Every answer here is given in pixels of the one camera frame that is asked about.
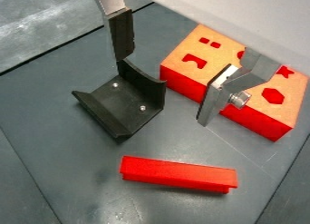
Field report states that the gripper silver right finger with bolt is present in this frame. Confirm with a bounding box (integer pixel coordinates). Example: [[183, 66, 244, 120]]
[[196, 48, 280, 126]]

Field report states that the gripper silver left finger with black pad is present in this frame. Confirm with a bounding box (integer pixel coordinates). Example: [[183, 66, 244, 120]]
[[96, 0, 135, 61]]

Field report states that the red arch block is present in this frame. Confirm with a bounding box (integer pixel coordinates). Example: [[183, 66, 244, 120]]
[[120, 156, 239, 194]]

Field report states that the black curved fixture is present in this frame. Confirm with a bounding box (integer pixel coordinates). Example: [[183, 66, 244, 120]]
[[71, 59, 165, 141]]

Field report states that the red shape sorter block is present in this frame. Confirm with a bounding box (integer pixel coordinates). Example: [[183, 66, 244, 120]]
[[159, 24, 310, 142]]

